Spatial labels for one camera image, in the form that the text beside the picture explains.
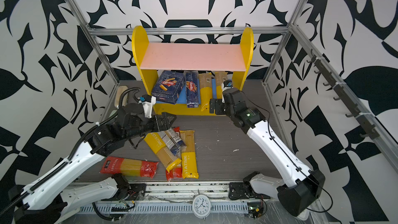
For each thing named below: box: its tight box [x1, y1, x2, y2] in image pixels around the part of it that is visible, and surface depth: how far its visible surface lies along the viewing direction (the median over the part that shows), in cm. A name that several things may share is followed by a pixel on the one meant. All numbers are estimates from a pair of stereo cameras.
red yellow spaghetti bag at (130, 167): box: [100, 156, 159, 179], surface depth 80 cm
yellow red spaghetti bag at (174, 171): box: [165, 126, 183, 182], surface depth 79 cm
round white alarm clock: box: [192, 193, 212, 221], surface depth 69 cm
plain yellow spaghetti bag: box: [199, 72, 213, 111], surface depth 96 cm
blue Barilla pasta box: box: [151, 70, 186, 105], surface depth 92 cm
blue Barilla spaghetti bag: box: [183, 70, 200, 108], surface depth 93 cm
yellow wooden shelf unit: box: [131, 25, 255, 116], surface depth 77 cm
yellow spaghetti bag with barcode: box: [214, 71, 229, 100], surface depth 100 cm
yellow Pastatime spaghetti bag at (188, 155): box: [179, 129, 200, 180], surface depth 85 cm
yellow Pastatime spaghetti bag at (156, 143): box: [143, 132, 178, 168], surface depth 85 cm
